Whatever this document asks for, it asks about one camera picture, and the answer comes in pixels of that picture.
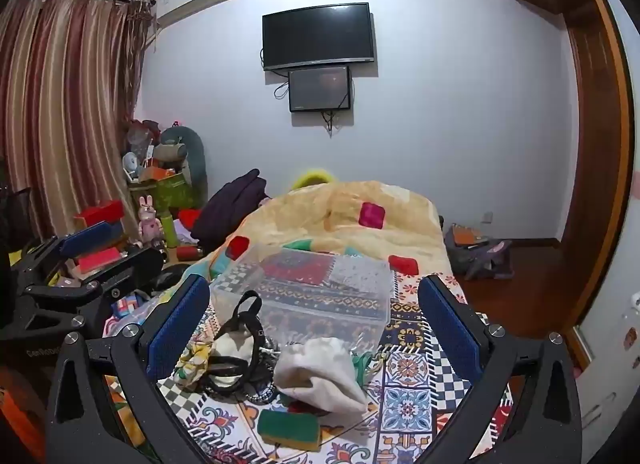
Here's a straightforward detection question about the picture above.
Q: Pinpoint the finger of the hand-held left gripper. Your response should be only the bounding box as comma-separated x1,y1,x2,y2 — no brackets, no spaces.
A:
24,246,167,307
9,220,126,287

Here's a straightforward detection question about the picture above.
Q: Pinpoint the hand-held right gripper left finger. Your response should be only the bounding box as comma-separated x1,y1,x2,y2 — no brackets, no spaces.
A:
46,273,211,464

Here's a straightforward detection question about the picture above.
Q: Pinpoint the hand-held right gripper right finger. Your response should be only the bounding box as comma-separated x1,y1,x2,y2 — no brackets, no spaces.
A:
414,273,584,464

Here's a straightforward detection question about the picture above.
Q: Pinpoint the floral cloth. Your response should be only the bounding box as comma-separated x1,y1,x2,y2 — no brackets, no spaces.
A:
175,338,217,391

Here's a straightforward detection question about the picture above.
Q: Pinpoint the black and cream strap bag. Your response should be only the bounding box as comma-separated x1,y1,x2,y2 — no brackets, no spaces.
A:
200,290,282,403

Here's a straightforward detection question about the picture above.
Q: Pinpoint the clear plastic storage box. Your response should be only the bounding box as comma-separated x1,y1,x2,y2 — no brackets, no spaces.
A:
210,244,396,356

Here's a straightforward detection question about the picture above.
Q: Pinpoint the white cloth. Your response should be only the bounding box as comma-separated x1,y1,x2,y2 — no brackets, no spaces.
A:
273,337,369,415

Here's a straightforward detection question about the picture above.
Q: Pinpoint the green and yellow sponge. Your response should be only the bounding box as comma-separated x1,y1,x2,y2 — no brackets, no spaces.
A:
257,409,324,453

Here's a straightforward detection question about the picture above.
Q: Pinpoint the pink flat box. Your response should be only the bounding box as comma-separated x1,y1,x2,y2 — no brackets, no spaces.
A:
76,248,127,276

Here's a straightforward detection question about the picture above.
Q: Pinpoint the red box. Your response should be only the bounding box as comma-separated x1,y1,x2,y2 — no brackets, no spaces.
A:
73,199,126,230

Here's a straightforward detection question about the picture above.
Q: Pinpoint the pink rabbit toy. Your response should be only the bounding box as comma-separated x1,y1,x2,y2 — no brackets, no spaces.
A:
137,195,160,244

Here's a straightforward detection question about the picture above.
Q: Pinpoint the green bottle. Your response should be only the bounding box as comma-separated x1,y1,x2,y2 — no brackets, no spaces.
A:
161,211,180,250

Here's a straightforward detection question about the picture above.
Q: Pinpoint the patterned bed sheet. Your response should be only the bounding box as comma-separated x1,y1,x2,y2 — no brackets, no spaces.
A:
104,249,517,464

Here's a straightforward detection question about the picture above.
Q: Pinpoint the red cloth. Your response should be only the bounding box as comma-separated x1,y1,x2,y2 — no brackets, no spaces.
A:
178,208,204,231

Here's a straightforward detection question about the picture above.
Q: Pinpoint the green box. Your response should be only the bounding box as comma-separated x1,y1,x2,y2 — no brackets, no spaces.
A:
149,174,196,218

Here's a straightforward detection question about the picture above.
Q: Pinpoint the black mesh chair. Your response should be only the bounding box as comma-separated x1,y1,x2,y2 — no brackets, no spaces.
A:
0,186,34,251

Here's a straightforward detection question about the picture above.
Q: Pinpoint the purple grey backpack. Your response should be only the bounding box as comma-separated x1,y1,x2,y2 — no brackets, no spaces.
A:
444,223,514,281

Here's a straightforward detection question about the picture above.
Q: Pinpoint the orange bag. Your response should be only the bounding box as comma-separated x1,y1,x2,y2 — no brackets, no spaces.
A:
0,368,47,461

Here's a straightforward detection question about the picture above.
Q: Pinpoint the dark purple clothing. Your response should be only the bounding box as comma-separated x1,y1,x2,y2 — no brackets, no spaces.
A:
191,168,274,255

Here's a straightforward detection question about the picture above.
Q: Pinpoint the grey plush toy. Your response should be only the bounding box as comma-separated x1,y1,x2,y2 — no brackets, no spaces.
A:
160,125,209,201

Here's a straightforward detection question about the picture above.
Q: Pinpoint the striped red curtain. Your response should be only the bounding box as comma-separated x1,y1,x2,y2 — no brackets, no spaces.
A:
0,0,152,256

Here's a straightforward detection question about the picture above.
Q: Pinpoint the yellow patchwork blanket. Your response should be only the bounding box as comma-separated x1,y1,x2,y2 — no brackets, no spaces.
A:
200,179,454,286

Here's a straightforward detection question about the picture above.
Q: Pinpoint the yellow-green fuzzy item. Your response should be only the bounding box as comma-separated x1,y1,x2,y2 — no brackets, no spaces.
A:
291,168,337,191

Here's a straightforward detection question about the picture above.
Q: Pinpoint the green cord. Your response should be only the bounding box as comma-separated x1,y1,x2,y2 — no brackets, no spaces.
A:
350,350,377,386

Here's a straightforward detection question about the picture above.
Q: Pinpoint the wooden door frame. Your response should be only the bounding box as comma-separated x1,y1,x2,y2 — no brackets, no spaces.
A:
559,0,637,331

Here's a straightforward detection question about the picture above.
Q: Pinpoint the small black wall monitor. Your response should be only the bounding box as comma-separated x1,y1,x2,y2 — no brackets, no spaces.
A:
288,65,352,113

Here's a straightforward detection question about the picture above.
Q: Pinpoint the large black wall television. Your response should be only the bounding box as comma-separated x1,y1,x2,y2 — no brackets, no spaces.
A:
262,2,377,72

